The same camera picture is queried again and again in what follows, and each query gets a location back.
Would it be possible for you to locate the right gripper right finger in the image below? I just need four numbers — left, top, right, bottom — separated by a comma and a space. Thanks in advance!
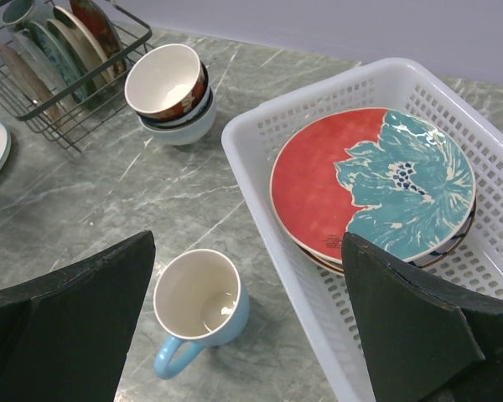
342, 233, 503, 401

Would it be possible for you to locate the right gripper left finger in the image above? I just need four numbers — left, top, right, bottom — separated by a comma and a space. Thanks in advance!
0, 230, 156, 401

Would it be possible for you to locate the blue striped white plate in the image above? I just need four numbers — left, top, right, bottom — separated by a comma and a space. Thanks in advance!
410, 204, 476, 268

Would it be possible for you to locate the red rimmed bottom plate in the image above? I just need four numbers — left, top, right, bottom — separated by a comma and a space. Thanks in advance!
269, 107, 476, 265

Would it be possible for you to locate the white plastic perforated bin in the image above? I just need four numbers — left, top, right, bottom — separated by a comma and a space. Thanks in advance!
221, 58, 503, 401

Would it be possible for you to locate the light blue mug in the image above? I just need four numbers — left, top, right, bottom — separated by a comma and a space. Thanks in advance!
153, 249, 250, 379

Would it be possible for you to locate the white blue middle bowl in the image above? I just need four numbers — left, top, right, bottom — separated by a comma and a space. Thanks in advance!
137, 91, 216, 146

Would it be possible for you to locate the clear brown glass plate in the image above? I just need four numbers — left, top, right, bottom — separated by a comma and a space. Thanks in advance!
0, 44, 65, 126

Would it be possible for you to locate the dark striped bottom bowl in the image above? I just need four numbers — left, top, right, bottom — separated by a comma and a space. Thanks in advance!
138, 63, 211, 129

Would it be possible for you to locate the teal patterned plate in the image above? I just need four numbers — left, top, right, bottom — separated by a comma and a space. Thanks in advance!
28, 19, 88, 86

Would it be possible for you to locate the white top bowl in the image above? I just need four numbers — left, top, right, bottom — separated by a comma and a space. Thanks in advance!
124, 44, 207, 122

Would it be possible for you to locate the cream plate in rack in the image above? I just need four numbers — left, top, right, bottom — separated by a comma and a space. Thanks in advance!
46, 6, 108, 74

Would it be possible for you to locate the dark red plate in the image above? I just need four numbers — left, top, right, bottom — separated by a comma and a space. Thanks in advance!
70, 0, 122, 61

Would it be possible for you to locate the grey ceramic mug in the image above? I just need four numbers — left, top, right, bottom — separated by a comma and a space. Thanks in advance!
2, 0, 53, 32

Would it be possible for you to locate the black wire dish rack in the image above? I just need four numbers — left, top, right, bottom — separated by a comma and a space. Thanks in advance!
0, 1, 153, 149

